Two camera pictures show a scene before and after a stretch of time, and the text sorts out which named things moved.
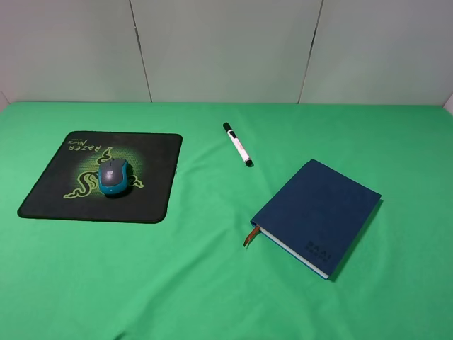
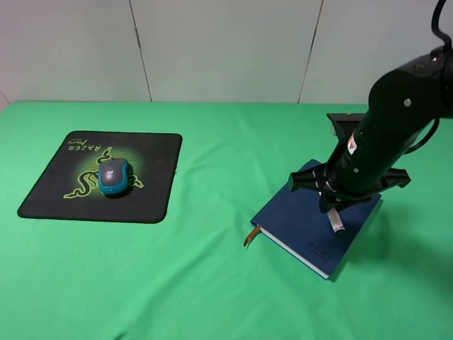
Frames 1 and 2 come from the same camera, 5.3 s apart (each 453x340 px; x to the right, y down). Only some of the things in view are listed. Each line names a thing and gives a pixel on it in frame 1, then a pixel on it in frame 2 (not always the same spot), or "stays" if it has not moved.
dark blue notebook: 318,216 stays
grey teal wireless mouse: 113,176 stays
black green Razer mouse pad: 68,188 stays
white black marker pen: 244,155 → 335,220
